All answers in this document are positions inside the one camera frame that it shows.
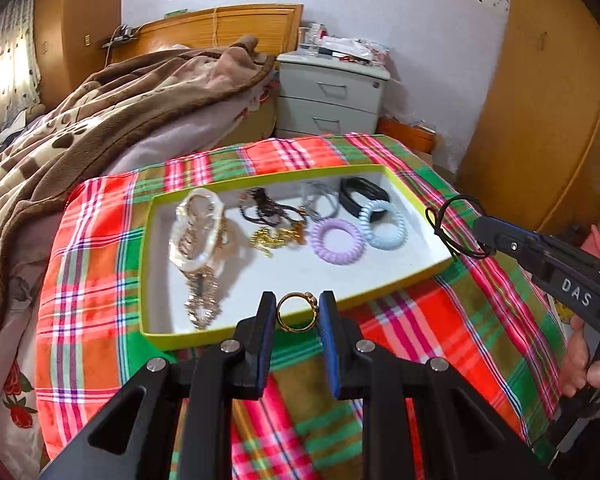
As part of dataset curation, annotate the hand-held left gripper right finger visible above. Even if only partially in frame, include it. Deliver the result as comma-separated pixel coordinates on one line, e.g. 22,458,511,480
319,290,557,480

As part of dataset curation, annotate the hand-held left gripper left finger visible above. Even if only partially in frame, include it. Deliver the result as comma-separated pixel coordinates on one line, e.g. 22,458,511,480
39,290,277,480

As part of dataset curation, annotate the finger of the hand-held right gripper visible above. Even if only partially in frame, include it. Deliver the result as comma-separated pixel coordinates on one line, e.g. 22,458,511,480
474,216,552,267

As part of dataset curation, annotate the gold ring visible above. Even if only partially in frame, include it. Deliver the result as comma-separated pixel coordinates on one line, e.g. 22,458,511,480
276,291,321,334

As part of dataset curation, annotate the black elastic cord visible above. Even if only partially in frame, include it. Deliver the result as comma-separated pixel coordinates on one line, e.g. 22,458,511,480
425,195,497,261

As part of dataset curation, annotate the amber crystal bracelet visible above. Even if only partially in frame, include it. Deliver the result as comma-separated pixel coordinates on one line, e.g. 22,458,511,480
182,265,222,331

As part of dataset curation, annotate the green cardboard box tray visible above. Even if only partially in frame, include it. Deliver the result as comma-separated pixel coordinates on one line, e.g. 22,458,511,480
140,164,456,351

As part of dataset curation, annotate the gold chain necklace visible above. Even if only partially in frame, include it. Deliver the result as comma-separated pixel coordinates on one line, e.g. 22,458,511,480
250,225,309,259

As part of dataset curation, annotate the purple spiral hair tie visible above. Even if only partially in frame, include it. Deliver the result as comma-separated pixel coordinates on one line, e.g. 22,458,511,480
310,217,369,264

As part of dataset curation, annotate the dark bead bracelet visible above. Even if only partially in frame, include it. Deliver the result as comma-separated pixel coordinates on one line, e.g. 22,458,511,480
237,187,306,227

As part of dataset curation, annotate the person's right hand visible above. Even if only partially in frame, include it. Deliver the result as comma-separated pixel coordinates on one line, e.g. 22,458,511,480
561,310,600,422

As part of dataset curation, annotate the pink plastic object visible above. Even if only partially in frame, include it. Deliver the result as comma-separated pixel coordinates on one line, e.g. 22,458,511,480
580,225,600,262

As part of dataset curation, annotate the wooden wardrobe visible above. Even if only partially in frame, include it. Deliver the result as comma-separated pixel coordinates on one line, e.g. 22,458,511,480
457,0,600,242

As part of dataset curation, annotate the amber glass bangle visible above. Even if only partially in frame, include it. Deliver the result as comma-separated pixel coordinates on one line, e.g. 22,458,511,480
180,200,231,262

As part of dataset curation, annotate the orange box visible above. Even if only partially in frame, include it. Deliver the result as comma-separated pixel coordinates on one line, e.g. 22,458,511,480
377,117,439,157

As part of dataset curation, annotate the black wristband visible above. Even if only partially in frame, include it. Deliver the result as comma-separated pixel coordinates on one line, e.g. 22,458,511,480
339,176,389,224

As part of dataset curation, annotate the pearly white bangle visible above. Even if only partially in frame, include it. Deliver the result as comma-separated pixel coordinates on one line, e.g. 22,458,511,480
169,187,232,274

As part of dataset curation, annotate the plaid cloth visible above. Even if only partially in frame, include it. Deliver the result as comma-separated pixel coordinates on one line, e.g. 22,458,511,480
35,132,572,480

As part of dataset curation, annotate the grey nightstand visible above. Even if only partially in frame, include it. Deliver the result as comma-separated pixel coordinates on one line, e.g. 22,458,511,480
275,50,392,139

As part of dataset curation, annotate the clutter of small packets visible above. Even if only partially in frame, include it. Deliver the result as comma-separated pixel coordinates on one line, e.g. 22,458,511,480
320,35,392,64

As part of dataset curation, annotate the floral bed sheet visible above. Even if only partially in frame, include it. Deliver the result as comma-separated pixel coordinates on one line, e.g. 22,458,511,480
0,260,52,462

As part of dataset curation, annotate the clear glass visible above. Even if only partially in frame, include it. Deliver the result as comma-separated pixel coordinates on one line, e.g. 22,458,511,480
299,24,326,54

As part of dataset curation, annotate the brown plush blanket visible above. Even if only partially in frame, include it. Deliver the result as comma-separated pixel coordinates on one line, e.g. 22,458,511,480
0,35,279,361

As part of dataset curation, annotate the wooden headboard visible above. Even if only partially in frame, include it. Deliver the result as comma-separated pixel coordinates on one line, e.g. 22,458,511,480
102,4,305,62

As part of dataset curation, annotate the black power strip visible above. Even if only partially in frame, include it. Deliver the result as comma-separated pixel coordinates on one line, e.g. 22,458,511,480
100,25,142,47

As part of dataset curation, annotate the wooden cabinet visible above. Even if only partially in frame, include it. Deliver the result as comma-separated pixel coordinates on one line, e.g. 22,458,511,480
32,0,126,107

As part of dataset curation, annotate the dotted curtain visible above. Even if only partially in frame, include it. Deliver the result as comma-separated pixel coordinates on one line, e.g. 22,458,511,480
0,0,44,152

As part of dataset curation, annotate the blue spiral hair tie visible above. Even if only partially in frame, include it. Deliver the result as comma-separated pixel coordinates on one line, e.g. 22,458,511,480
357,200,409,252

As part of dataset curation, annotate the grey hair tie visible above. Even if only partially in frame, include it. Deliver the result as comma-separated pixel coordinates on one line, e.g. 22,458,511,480
300,180,342,222

